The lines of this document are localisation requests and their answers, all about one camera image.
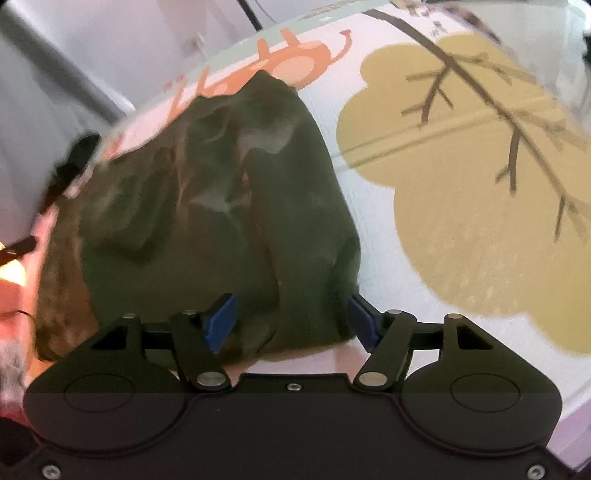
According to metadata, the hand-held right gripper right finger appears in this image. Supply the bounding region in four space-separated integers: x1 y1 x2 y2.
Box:
347 294 495 392

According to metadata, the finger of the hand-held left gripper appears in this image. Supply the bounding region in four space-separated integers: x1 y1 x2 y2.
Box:
41 133 101 215
0 237 38 266

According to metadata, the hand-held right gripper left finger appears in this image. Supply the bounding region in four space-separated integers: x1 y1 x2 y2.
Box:
90 294 238 392

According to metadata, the green tie-dye hoodie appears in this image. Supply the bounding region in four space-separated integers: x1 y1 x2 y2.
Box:
34 69 362 363

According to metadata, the grey curtain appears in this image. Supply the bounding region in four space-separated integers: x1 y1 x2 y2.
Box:
0 0 139 245

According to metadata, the printed play mat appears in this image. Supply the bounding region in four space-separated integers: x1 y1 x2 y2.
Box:
0 0 591 472

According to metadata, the black standing fan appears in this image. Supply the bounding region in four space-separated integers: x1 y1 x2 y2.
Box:
236 0 264 31

